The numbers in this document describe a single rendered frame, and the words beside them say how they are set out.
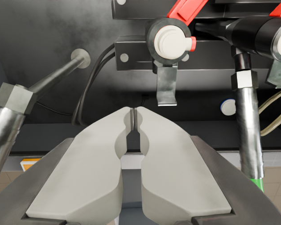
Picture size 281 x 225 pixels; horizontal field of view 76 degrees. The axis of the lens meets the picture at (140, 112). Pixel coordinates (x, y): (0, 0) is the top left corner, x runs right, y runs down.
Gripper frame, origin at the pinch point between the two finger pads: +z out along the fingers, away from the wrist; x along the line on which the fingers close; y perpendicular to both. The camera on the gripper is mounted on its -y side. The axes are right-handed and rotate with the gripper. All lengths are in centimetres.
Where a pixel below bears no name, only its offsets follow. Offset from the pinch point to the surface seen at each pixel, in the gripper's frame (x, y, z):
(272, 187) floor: 133, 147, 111
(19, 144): -25.0, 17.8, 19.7
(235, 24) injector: 9.3, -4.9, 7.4
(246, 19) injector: 9.6, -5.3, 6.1
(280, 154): 27.9, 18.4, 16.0
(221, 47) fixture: 10.9, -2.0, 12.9
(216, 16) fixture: 9.7, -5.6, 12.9
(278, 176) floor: 134, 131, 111
